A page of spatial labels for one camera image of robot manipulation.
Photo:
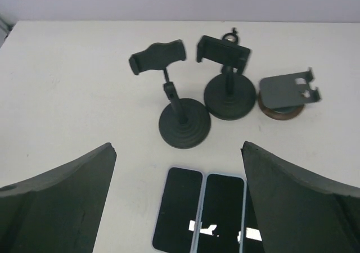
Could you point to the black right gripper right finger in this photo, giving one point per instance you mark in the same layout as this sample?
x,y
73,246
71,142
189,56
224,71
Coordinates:
x,y
298,210

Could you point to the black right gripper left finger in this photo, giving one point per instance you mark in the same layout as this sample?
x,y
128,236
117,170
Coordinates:
x,y
59,210

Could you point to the black cased smartphone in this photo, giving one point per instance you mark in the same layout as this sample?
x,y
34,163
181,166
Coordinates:
x,y
251,239

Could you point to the light blue smartphone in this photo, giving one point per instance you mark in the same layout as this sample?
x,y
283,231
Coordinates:
x,y
221,217

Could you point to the brown base phone stand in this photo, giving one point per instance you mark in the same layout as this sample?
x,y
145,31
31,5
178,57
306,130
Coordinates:
x,y
284,97

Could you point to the lavender smartphone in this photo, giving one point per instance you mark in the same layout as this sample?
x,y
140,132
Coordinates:
x,y
178,208

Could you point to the black clamp phone stand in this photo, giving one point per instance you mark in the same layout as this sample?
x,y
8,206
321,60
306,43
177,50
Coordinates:
x,y
229,95

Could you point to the black round base phone stand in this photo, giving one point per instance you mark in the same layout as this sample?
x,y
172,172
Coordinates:
x,y
185,122

